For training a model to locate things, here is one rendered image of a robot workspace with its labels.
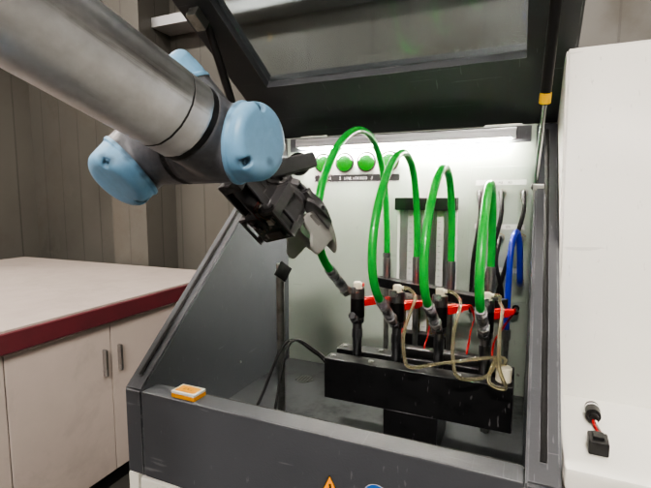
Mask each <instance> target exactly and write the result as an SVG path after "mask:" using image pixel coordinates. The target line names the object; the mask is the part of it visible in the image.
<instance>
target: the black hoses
mask: <svg viewBox="0 0 651 488"><path fill-rule="evenodd" d="M503 193H504V192H503V191H500V192H499V202H500V210H499V218H498V223H497V227H496V251H495V267H496V278H497V282H498V286H497V289H496V292H495V293H498V294H501V295H502V298H505V297H504V289H503V282H504V279H505V276H506V271H507V258H506V260H505V263H504V266H503V270H502V273H501V275H500V272H499V267H498V258H499V251H500V246H501V240H502V236H499V233H500V229H501V225H502V222H503V216H504V195H503ZM481 194H482V192H481V191H478V192H477V197H478V205H479V216H478V223H477V229H476V234H475V240H474V246H473V252H472V258H471V269H470V284H469V292H475V282H474V274H475V262H476V250H477V238H478V228H479V218H480V211H481ZM521 200H522V207H521V214H520V219H519V222H518V225H517V229H519V230H521V228H522V225H523V222H524V219H525V214H526V191H522V192H521ZM507 257H508V255H507ZM512 308H513V309H516V313H515V315H518V314H519V306H518V305H513V306H512Z"/></svg>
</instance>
